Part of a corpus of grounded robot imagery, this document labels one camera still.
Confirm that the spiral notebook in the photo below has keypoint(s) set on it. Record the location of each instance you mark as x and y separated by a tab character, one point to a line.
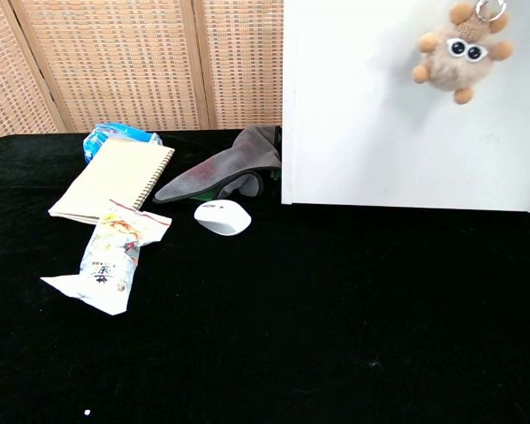
115	179

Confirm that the white cabinet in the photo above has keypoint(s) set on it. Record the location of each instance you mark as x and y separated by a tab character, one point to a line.
415	101

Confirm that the woven bamboo screen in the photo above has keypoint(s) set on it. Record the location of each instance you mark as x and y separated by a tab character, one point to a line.
132	62

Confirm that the white computer mouse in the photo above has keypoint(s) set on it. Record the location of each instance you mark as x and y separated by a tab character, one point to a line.
223	217

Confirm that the white snack bag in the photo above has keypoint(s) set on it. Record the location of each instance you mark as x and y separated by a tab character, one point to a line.
110	260

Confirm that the black tablecloth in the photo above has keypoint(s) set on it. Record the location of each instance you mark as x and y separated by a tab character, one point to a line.
265	309

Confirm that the blue plastic package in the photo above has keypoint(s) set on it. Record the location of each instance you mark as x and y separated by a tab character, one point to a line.
110	137

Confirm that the grey cloth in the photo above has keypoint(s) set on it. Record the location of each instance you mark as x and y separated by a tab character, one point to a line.
225	170

